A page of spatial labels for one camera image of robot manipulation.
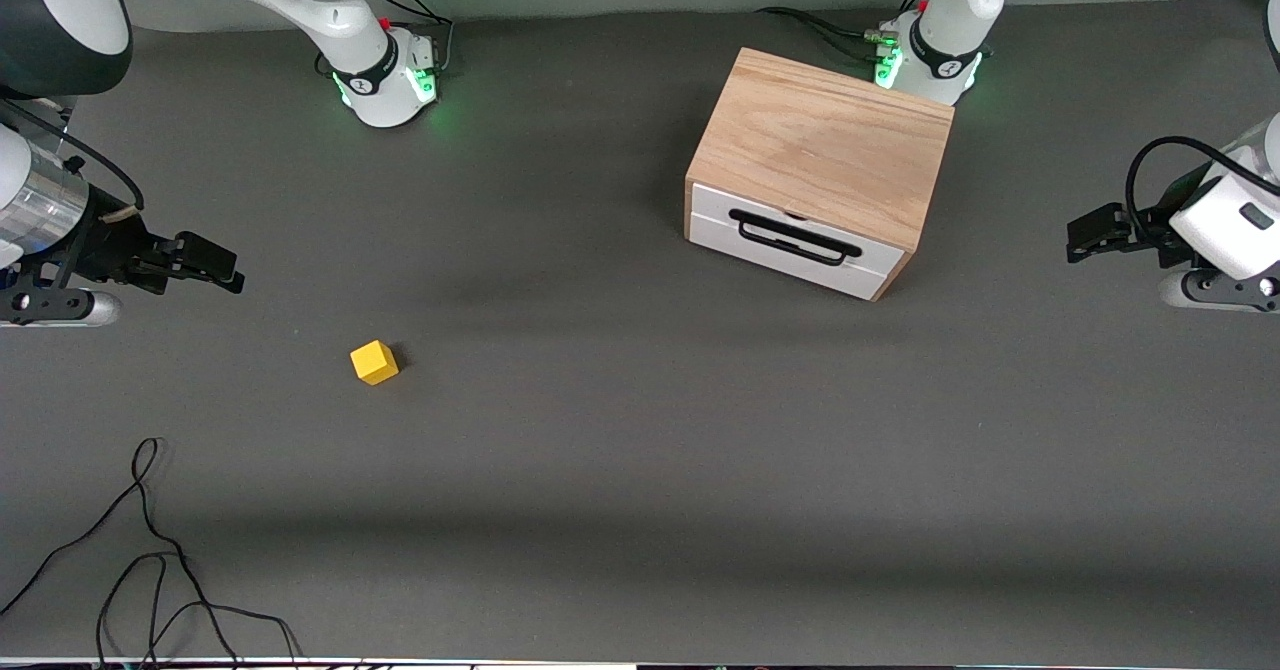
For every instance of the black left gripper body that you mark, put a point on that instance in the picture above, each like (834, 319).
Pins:
(1143, 225)

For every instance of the wooden drawer cabinet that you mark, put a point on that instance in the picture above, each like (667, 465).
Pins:
(820, 140)

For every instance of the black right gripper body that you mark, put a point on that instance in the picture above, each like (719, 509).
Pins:
(105, 247)

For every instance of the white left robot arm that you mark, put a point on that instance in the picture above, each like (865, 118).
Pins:
(960, 10)

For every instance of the yellow cube block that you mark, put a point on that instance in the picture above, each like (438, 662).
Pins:
(374, 363)

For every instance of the white-fronted wooden drawer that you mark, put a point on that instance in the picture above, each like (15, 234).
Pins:
(870, 268)

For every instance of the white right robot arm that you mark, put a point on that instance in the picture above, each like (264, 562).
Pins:
(320, 10)

